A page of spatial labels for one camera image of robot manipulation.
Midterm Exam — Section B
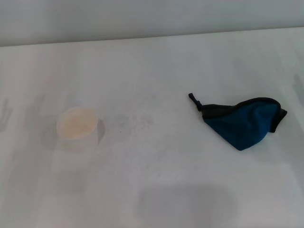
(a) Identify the white paper cup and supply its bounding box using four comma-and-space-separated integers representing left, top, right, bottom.
56, 106, 99, 152

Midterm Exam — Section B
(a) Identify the blue rag with black edging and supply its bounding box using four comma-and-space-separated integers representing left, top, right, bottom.
188, 93, 288, 152

